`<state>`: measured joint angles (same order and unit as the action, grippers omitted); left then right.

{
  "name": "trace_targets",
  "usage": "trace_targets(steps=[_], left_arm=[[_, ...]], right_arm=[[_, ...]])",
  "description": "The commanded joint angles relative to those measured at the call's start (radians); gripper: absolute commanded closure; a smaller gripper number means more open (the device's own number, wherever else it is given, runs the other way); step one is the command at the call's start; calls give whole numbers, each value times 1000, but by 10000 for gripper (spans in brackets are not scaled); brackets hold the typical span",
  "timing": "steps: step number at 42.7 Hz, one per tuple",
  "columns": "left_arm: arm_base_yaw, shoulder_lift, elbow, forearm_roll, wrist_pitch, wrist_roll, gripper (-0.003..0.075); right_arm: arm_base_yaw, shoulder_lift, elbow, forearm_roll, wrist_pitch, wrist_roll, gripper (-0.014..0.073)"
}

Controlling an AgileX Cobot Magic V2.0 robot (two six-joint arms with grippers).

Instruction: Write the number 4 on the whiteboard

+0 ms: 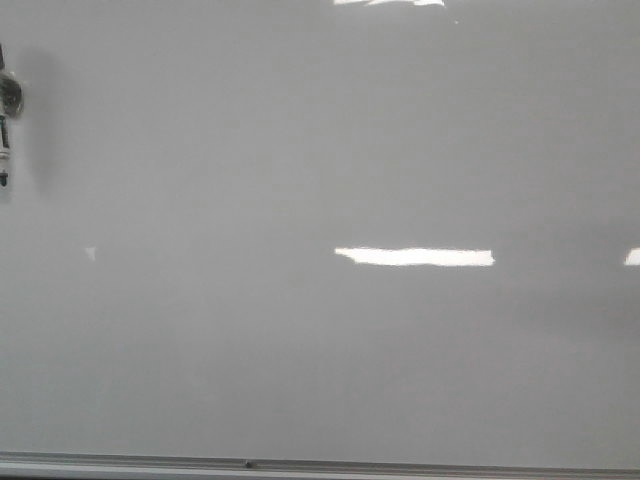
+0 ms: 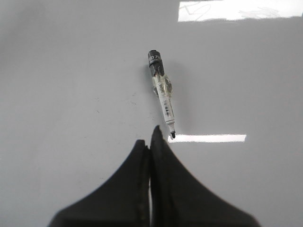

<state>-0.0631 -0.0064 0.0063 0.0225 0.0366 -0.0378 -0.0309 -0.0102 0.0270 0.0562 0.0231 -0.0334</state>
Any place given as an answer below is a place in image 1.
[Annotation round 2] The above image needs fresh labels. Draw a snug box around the white whiteboard marker pen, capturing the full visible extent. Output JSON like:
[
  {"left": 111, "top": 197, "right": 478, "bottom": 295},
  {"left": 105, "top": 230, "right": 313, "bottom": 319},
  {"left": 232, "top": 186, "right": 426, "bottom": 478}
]
[{"left": 0, "top": 51, "right": 24, "bottom": 188}]

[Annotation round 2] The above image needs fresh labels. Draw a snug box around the white whiteboard with aluminium frame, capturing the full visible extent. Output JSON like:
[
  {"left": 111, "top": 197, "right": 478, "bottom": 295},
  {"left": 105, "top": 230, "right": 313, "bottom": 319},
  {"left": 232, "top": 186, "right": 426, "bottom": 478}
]
[{"left": 1, "top": 1, "right": 639, "bottom": 479}]

